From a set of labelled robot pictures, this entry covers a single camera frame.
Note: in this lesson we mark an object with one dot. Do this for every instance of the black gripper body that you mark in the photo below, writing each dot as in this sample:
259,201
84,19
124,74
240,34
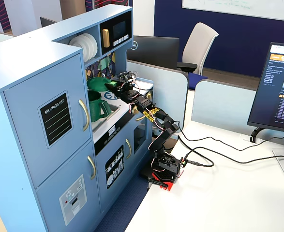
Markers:
121,90

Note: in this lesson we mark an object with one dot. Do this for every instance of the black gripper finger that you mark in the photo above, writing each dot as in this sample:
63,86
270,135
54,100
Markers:
115,90
117,80

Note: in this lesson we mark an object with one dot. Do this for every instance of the green plastic plate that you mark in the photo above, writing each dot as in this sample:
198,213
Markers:
95,84

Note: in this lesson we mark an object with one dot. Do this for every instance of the yellow beam on arm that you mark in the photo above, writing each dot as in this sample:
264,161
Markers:
151,113

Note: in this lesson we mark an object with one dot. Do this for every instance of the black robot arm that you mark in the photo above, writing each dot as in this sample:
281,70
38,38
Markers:
167,130

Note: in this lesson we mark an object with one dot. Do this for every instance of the black and red robot base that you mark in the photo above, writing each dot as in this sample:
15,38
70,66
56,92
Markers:
168,169

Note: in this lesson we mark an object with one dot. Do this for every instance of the patterned backsplash panel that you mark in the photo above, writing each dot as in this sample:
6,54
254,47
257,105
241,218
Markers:
100,65

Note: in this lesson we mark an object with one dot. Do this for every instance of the green plastic mug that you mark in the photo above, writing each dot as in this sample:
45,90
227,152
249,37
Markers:
95,106

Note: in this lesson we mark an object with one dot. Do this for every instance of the toy kitchen sink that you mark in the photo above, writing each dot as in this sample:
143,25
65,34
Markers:
108,118

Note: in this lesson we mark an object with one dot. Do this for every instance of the light blue desk divider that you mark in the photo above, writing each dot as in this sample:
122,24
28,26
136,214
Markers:
224,104
166,96

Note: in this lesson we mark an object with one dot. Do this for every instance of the white toy plate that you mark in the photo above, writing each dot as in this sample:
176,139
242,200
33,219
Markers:
77,46
95,44
89,44

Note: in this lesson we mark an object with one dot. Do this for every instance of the black Dell monitor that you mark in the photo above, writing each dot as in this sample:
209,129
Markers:
153,52

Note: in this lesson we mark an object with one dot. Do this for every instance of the black toy microwave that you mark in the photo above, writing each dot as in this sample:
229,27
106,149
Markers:
117,31

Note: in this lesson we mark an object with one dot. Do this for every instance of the black shopping list sticker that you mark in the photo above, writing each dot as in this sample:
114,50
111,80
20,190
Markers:
57,119

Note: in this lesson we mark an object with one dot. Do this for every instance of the blue seat cushion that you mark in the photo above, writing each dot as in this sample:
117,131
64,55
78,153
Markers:
196,81

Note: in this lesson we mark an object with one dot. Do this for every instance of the black dishwasher picture sticker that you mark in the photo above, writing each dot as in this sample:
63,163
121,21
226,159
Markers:
114,166

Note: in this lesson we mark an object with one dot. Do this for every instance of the brown wooden cabinet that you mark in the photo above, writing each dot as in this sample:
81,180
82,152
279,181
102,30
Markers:
71,9

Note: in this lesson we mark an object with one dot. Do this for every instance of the white office chair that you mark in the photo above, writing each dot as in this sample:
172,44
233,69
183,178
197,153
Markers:
199,46

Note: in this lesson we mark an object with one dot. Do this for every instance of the dark background monitor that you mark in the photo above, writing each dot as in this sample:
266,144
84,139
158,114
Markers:
46,23

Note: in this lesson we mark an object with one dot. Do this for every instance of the blue toy kitchen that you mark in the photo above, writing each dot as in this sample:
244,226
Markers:
23,72

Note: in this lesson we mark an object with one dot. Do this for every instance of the black table clamp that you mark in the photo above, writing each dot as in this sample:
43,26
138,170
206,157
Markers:
157,183

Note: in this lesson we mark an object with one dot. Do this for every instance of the grey ice dispenser sticker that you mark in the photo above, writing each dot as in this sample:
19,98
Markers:
72,200

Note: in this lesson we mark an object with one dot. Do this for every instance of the whiteboard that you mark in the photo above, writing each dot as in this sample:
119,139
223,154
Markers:
241,8

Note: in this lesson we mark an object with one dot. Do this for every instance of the large lit monitor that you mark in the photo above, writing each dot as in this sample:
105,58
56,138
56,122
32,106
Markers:
277,89

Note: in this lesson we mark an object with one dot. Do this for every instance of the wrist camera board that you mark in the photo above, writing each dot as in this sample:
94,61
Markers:
126,76

